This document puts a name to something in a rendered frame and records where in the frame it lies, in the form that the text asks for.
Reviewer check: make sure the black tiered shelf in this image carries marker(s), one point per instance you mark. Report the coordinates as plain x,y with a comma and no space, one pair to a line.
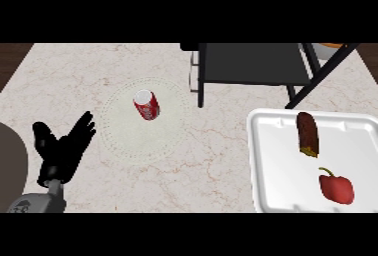
256,65

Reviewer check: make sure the white bowl with orange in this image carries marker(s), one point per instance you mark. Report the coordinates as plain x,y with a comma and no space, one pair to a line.
325,50

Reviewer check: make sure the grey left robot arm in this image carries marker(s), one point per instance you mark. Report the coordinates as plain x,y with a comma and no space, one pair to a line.
42,201

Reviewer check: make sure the red bell pepper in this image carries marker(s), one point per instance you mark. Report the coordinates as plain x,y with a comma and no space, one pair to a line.
337,189

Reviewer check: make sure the red soda can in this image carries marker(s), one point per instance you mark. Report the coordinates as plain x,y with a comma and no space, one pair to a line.
146,106

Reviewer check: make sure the white tray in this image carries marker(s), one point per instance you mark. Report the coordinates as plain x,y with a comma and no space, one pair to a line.
290,160

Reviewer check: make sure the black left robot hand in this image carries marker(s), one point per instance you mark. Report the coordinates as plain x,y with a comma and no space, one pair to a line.
61,150

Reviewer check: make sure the round pale placemat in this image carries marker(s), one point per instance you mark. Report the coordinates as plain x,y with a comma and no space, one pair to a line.
142,133

